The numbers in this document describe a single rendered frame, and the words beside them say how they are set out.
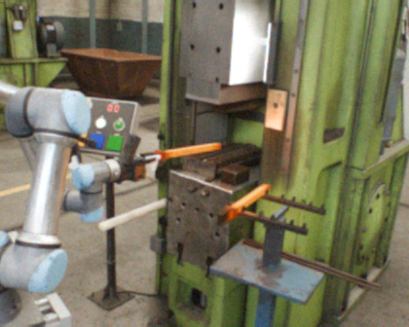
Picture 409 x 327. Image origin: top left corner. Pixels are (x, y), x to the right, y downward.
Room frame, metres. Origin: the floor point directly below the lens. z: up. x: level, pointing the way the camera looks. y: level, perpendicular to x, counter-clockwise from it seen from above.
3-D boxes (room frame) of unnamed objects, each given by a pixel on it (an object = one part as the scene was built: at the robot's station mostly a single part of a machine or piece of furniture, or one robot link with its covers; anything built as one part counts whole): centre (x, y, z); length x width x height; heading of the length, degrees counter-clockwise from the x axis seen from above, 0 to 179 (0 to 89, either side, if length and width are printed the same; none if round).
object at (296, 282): (1.58, -0.22, 0.70); 0.40 x 0.30 x 0.02; 62
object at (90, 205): (1.36, 0.45, 1.02); 0.11 x 0.08 x 0.11; 82
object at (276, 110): (1.94, -0.21, 1.27); 0.09 x 0.02 x 0.17; 54
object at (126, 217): (2.15, 0.46, 0.62); 0.44 x 0.05 x 0.05; 144
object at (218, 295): (2.17, -0.05, 0.23); 0.55 x 0.37 x 0.47; 144
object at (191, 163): (2.19, 0.00, 0.96); 0.42 x 0.20 x 0.09; 144
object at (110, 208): (2.28, 0.62, 0.54); 0.04 x 0.04 x 1.08; 54
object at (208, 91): (2.19, 0.00, 1.32); 0.42 x 0.20 x 0.10; 144
